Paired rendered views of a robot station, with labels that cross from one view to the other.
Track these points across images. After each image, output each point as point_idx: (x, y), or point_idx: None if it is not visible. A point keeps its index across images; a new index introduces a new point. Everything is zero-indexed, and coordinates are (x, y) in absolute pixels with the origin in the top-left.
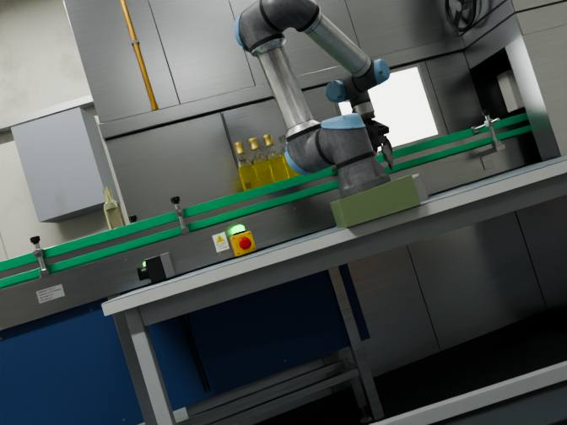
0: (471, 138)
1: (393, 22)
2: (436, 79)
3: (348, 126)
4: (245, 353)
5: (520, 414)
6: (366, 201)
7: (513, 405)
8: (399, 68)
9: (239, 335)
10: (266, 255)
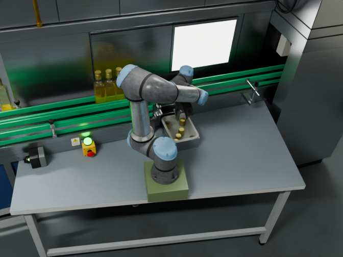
0: (242, 83)
1: None
2: (245, 26)
3: (167, 159)
4: None
5: (195, 221)
6: (161, 195)
7: (194, 211)
8: (224, 19)
9: None
10: (103, 204)
